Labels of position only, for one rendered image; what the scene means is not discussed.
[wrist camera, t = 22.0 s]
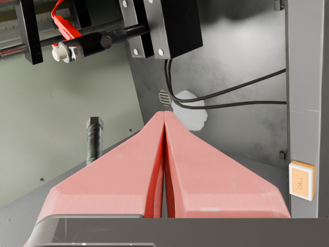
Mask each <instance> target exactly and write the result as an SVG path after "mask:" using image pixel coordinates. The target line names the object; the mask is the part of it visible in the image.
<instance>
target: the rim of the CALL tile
mask: <svg viewBox="0 0 329 247"><path fill-rule="evenodd" d="M292 168H295V169H299V170H301V171H305V172H308V198H306V197H304V196H301V195H298V194H296V193H293V192H292ZM289 186H290V194H293V195H296V196H298V197H301V198H304V199H307V200H310V201H312V186H313V169H310V168H306V167H303V166H299V165H296V164H292V163H290V164H289Z"/></svg>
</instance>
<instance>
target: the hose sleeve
mask: <svg viewBox="0 0 329 247"><path fill-rule="evenodd" d="M87 142H88V149H87V165H89V164H91V163H92V162H93V161H95V160H97V159H98V158H100V157H102V129H101V127H100V126H98V125H92V126H90V127H89V128H88V139H87Z"/></svg>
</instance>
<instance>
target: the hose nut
mask: <svg viewBox="0 0 329 247"><path fill-rule="evenodd" d="M92 125H98V126H100V127H101V129H102V130H103V121H102V120H101V118H100V117H90V118H89V120H88V121H87V131H88V128H89V127H90V126H92Z"/></svg>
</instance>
